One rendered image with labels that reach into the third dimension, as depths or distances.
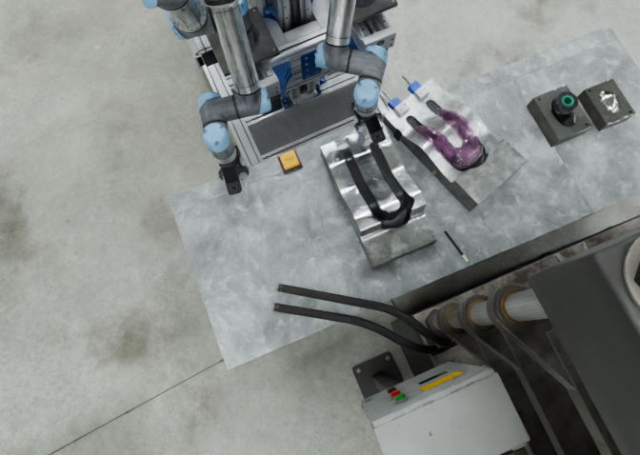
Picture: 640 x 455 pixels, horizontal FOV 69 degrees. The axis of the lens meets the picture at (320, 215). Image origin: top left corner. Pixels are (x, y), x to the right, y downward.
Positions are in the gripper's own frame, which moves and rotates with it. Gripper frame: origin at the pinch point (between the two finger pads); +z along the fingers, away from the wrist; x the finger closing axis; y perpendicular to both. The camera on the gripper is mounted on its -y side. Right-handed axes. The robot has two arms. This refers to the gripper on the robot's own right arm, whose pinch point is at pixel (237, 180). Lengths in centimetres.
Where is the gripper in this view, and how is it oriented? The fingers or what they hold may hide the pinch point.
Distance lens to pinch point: 173.6
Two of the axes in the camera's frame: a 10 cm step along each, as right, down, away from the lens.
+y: -2.1, -9.4, 2.6
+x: -9.8, 2.1, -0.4
